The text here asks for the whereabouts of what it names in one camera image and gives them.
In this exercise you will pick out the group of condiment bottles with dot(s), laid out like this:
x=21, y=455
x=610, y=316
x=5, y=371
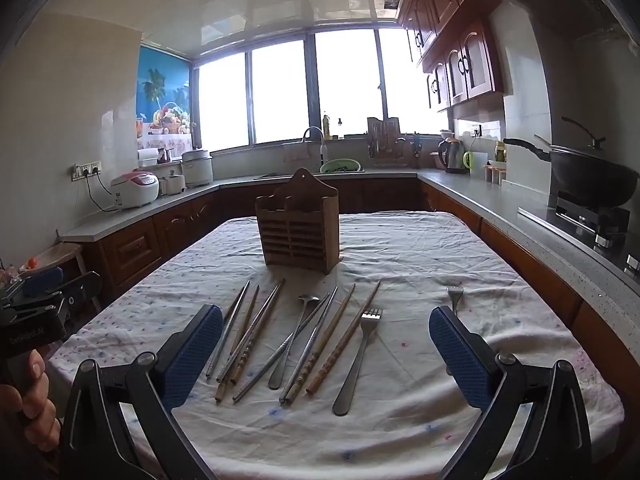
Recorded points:
x=494, y=174

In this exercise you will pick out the metal spoon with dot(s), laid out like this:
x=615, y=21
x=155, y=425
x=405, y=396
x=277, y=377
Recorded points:
x=276, y=375

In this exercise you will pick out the yellow-lid sauce bottle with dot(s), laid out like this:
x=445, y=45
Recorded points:
x=500, y=152

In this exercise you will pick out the steel electric kettle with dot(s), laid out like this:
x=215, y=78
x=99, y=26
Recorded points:
x=452, y=157

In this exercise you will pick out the metal fork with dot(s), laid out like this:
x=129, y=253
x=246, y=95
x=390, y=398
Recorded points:
x=350, y=385
x=455, y=296

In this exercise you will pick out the large white cooker pot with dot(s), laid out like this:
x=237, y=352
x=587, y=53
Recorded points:
x=197, y=167

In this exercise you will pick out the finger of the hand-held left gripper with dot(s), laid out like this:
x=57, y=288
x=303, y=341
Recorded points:
x=80, y=287
x=42, y=277

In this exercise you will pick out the black wok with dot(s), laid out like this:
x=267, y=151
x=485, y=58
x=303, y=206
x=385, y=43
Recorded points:
x=590, y=180

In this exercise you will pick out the black wok lid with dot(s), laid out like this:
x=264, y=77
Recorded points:
x=595, y=152

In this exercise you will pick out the white wall socket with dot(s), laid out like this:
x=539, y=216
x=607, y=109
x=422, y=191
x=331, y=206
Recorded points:
x=476, y=131

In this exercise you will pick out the wooden base cabinets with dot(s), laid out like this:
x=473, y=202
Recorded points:
x=130, y=250

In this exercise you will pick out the white floral tablecloth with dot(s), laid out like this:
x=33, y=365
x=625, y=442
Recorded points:
x=400, y=260

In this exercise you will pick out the wooden wall cabinets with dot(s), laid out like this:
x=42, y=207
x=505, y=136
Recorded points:
x=465, y=60

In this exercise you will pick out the wall power socket strip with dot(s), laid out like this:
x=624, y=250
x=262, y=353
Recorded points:
x=86, y=170

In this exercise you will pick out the wooden utensil holder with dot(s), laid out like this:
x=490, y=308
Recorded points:
x=297, y=240

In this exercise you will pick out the small white appliance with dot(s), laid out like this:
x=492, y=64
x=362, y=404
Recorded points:
x=171, y=185

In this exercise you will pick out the green colander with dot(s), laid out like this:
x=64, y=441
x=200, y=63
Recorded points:
x=340, y=165

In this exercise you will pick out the wooden chopstick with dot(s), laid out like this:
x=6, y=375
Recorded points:
x=239, y=342
x=320, y=345
x=345, y=337
x=257, y=327

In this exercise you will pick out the red white rice cooker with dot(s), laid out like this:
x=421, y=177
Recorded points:
x=135, y=190

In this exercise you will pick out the chrome kitchen faucet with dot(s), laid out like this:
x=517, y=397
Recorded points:
x=314, y=132

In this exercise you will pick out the beach print roller blind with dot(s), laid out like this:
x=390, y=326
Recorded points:
x=160, y=85

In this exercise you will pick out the wooden cutting board rack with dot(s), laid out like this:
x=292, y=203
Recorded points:
x=385, y=140

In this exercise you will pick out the grey kitchen countertop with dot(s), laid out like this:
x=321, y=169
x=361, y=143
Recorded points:
x=500, y=200

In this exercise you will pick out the gas stove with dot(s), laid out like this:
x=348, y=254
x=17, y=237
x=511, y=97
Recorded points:
x=590, y=220

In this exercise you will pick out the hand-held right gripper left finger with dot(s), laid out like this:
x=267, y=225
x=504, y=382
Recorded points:
x=195, y=355

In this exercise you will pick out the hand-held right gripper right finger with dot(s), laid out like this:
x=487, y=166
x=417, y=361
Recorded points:
x=460, y=355

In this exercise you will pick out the metal chopstick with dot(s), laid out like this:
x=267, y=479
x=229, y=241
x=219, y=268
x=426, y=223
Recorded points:
x=311, y=340
x=272, y=360
x=227, y=332

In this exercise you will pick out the person's left hand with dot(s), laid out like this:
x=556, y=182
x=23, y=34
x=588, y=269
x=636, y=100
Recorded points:
x=32, y=400

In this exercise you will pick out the white paper towel box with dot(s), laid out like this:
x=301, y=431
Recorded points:
x=148, y=156

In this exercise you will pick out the kitchen window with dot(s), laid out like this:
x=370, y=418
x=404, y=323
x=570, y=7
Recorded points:
x=280, y=95

